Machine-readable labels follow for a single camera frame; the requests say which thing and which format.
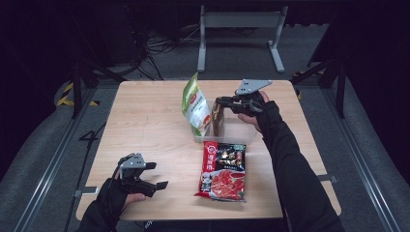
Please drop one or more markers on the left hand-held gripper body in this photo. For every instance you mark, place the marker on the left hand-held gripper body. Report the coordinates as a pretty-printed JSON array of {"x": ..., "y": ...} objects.
[{"x": 132, "y": 162}]

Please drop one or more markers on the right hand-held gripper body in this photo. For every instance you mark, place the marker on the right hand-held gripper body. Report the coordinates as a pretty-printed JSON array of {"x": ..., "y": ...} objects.
[{"x": 249, "y": 86}]

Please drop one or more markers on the gold and red food packet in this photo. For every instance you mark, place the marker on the gold and red food packet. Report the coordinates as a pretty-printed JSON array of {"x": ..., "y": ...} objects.
[{"x": 218, "y": 121}]

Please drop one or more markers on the green and white food packet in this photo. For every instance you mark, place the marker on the green and white food packet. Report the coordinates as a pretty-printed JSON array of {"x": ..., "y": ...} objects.
[{"x": 195, "y": 106}]

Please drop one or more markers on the clear plastic container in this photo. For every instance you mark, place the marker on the clear plastic container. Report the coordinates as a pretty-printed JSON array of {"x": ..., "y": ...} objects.
[{"x": 237, "y": 132}]

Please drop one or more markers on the person's right hand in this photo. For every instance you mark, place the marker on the person's right hand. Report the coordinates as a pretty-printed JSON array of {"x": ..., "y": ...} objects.
[{"x": 269, "y": 116}]

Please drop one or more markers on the person's left hand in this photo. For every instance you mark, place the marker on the person's left hand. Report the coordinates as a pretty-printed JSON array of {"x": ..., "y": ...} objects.
[{"x": 111, "y": 196}]

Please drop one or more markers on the yellow and black floor tape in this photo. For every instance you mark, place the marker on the yellow and black floor tape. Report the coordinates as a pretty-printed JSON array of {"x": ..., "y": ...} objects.
[
  {"x": 66, "y": 93},
  {"x": 299, "y": 95}
]

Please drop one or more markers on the red and black food packet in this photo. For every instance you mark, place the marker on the red and black food packet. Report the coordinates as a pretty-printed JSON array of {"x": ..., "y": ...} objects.
[{"x": 224, "y": 174}]

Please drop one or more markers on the black metal stand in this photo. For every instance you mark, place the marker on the black metal stand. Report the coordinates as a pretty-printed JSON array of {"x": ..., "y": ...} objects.
[
  {"x": 340, "y": 87},
  {"x": 76, "y": 83}
]

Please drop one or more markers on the grey metal table bracket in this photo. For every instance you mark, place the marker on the grey metal table bracket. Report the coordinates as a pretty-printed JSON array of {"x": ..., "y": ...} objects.
[
  {"x": 327, "y": 178},
  {"x": 87, "y": 191}
]

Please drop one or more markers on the grey metal stand frame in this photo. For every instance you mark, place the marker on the grey metal stand frame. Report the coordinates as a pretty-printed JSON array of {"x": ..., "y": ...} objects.
[{"x": 241, "y": 19}]

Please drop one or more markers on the aluminium floor rail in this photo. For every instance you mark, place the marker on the aluminium floor rail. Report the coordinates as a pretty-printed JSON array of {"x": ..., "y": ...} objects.
[
  {"x": 51, "y": 167},
  {"x": 357, "y": 161}
]

